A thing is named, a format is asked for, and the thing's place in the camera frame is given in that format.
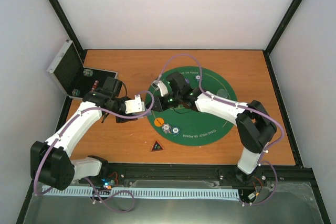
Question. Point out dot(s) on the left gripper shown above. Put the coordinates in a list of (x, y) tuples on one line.
[(121, 119)]

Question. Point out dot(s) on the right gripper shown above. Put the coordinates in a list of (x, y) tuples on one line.
[(159, 105)]

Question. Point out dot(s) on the blue playing card deck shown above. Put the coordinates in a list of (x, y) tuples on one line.
[(140, 115)]

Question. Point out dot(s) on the orange small blind button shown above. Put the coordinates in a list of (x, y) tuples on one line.
[(159, 122)]

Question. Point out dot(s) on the white purple poker chip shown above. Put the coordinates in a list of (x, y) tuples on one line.
[(167, 128)]

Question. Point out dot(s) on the blue green poker chip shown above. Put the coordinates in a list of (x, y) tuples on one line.
[(175, 130)]

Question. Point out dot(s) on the teal poker chip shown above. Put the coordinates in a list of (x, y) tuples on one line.
[(197, 78)]

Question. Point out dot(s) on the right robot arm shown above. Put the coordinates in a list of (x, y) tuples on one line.
[(255, 127)]

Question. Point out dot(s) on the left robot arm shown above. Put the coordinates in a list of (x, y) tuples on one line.
[(50, 161)]

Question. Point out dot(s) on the round green poker mat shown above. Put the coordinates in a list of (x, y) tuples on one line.
[(197, 129)]

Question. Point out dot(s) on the red black card box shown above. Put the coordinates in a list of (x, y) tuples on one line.
[(95, 85)]

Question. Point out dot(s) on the red black triangular all-in marker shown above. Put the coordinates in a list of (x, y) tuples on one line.
[(157, 146)]

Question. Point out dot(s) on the near poker chip stack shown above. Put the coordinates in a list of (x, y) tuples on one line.
[(76, 92)]

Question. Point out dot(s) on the poker chip stack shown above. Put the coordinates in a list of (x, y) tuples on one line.
[(88, 72), (76, 92)]

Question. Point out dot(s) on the far poker chip stack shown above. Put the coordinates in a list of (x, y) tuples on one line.
[(88, 72)]

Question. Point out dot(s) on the aluminium poker chip case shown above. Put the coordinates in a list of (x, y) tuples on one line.
[(66, 70)]

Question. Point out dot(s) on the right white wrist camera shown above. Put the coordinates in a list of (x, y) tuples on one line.
[(158, 85)]

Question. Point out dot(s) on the light blue cable duct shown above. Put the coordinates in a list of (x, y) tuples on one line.
[(150, 193)]

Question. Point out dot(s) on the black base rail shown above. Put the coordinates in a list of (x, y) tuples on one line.
[(227, 175)]

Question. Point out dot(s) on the left black frame post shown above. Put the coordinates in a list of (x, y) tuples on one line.
[(66, 24)]

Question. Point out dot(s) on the black frame post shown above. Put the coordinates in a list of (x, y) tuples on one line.
[(291, 10), (66, 24)]

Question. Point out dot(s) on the right black frame post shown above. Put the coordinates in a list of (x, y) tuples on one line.
[(291, 10)]

